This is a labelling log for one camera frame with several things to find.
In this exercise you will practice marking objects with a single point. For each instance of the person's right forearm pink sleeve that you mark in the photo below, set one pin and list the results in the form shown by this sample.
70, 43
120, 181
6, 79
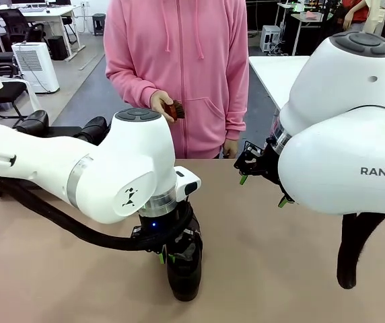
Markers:
128, 84

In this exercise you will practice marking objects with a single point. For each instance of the black computer tower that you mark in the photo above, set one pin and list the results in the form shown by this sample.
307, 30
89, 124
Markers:
57, 47

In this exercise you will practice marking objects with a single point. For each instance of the large white table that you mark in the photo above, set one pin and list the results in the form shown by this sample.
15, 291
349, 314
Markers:
273, 77

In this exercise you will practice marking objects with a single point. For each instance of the grey plastic stool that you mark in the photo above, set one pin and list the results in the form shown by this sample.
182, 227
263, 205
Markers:
99, 23

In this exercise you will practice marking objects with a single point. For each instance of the wooden shoe brush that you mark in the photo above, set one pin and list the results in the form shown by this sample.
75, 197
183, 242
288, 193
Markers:
175, 111

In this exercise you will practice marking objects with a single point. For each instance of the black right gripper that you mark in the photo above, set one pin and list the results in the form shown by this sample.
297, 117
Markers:
270, 165

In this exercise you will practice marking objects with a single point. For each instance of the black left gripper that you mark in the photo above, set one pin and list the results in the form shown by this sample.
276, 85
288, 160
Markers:
159, 227

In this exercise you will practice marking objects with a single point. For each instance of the person's left hand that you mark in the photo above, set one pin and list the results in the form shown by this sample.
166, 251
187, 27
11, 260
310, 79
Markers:
230, 148

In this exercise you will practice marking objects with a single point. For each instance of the person torso in pink hoodie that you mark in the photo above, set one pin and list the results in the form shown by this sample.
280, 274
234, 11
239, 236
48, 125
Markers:
185, 60

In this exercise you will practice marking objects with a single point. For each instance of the white air purifier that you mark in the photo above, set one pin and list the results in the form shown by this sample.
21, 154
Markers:
36, 67

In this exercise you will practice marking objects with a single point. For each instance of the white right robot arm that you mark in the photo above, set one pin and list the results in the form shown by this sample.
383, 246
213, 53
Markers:
340, 134

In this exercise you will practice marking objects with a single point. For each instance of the white computer case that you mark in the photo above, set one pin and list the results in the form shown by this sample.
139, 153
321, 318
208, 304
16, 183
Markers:
270, 38

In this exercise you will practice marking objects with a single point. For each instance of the background person in red shirt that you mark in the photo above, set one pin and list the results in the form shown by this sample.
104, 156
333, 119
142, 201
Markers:
355, 13

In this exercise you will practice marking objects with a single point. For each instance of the person's left forearm pink sleeve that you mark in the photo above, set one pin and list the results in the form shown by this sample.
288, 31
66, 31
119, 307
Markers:
238, 107

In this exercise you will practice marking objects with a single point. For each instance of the person's right hand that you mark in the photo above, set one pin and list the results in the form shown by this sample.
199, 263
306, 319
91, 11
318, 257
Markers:
159, 101

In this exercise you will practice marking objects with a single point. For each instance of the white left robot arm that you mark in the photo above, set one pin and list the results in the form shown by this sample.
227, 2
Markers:
111, 168

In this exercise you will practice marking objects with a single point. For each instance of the white hanging cloth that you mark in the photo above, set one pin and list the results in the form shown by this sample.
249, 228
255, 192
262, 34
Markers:
32, 97

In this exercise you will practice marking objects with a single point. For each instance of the white office desk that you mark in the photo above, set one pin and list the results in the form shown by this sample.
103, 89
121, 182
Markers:
54, 13

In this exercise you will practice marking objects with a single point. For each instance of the cluttered workbench desk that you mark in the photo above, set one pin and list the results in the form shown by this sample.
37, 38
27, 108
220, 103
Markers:
300, 27

